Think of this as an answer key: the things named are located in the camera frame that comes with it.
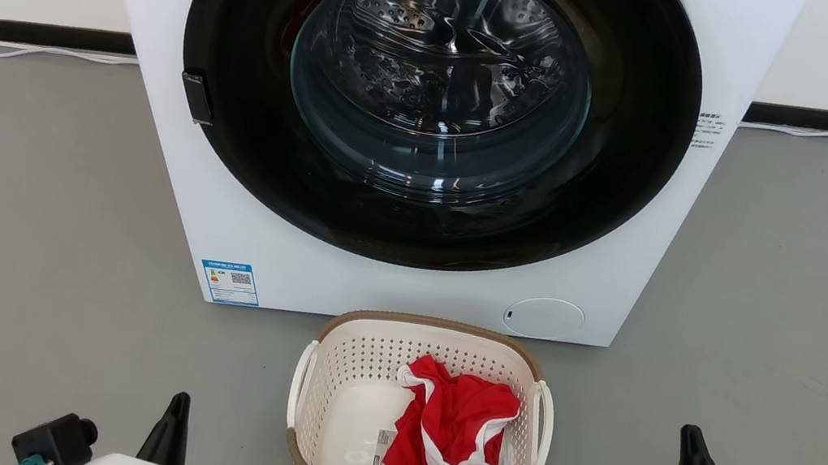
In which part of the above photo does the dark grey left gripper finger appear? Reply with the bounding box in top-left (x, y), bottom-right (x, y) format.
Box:
top-left (135, 386), bottom-right (197, 465)

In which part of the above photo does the white perforated laundry basket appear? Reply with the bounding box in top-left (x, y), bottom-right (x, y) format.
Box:
top-left (278, 297), bottom-right (568, 465)

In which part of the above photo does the white printed paper label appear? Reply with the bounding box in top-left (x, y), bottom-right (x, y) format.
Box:
top-left (371, 427), bottom-right (398, 465)

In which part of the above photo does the blue energy label sticker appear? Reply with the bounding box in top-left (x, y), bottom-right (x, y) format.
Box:
top-left (196, 257), bottom-right (265, 309)

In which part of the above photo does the round white filter cover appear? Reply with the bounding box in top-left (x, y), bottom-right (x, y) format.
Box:
top-left (500, 291), bottom-right (588, 346)

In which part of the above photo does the red garment with white trim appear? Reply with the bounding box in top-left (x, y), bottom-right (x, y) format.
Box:
top-left (380, 350), bottom-right (527, 465)

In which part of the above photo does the small printed text sticker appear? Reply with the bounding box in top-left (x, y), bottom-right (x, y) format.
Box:
top-left (689, 109), bottom-right (728, 153)

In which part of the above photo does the black round washer door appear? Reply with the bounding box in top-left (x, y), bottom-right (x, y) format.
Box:
top-left (155, 0), bottom-right (717, 307)

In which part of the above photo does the white front-load washing machine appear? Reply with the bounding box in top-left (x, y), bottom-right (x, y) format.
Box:
top-left (40, 0), bottom-right (809, 384)

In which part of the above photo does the black door latch handle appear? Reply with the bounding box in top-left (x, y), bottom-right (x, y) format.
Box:
top-left (175, 71), bottom-right (221, 127)

